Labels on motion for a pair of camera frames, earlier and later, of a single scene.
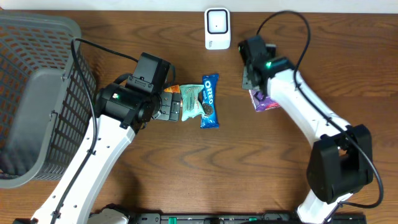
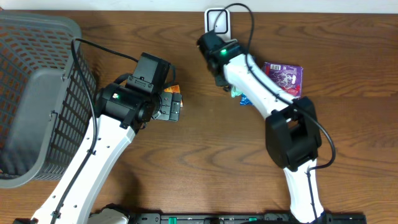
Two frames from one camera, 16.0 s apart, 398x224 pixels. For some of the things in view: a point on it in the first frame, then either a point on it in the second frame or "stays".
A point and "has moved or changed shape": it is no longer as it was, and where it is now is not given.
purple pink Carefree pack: x=260 y=104 has moved or changed shape
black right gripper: x=247 y=82 → x=221 y=83
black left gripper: x=173 y=106 stays
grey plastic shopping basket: x=43 y=110 stays
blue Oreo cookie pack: x=208 y=101 → x=244 y=101
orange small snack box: x=174 y=88 stays
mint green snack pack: x=190 y=107 → x=236 y=91
